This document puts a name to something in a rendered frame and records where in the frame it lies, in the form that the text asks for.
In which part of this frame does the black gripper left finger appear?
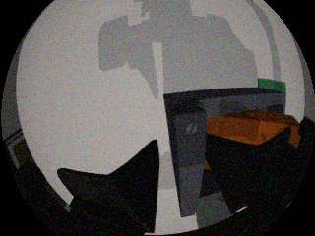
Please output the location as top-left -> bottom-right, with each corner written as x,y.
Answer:
56,139 -> 160,233

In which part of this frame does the orange l-shaped part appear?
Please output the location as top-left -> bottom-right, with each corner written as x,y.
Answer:
206,110 -> 300,147

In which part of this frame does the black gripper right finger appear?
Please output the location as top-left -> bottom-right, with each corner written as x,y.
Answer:
205,126 -> 291,213

